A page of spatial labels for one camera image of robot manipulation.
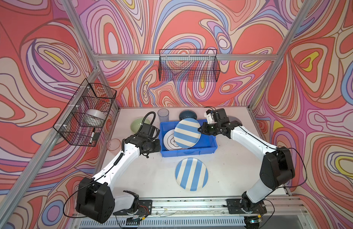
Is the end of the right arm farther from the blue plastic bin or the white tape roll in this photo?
the white tape roll

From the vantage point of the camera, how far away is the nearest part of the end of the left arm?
57 cm

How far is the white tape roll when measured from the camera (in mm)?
713
